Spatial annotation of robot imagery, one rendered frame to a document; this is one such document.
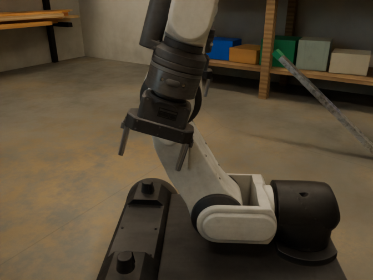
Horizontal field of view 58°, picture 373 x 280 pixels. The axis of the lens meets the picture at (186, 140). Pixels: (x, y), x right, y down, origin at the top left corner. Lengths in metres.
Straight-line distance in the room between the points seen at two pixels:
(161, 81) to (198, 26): 0.10
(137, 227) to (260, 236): 0.36
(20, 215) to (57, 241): 0.26
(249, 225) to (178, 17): 0.57
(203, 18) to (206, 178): 0.47
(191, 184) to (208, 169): 0.06
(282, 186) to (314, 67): 2.11
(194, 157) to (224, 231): 0.21
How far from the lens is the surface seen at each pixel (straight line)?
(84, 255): 1.29
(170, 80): 0.54
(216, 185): 0.89
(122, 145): 0.61
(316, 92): 2.02
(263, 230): 0.91
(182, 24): 0.51
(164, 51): 0.54
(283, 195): 0.94
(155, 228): 1.04
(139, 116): 0.58
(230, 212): 0.88
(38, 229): 1.46
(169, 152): 0.81
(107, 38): 4.76
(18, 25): 3.97
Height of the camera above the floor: 0.83
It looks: 24 degrees down
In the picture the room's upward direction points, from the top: straight up
